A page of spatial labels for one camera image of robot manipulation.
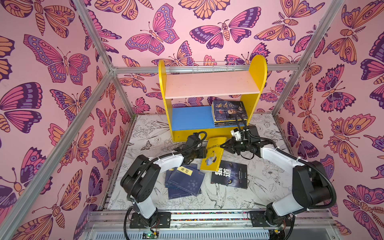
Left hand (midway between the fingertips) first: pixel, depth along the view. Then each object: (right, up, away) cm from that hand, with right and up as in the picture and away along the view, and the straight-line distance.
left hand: (206, 149), depth 91 cm
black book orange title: (+15, +16, +4) cm, 22 cm away
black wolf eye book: (+15, -14, -3) cm, 21 cm away
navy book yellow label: (-10, -17, -7) cm, 21 cm away
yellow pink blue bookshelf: (-11, +35, +22) cm, 43 cm away
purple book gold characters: (+13, +24, +4) cm, 27 cm away
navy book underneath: (-18, -23, -9) cm, 30 cm away
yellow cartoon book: (+3, -5, -5) cm, 8 cm away
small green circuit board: (-29, -39, -18) cm, 52 cm away
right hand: (+8, +4, -6) cm, 11 cm away
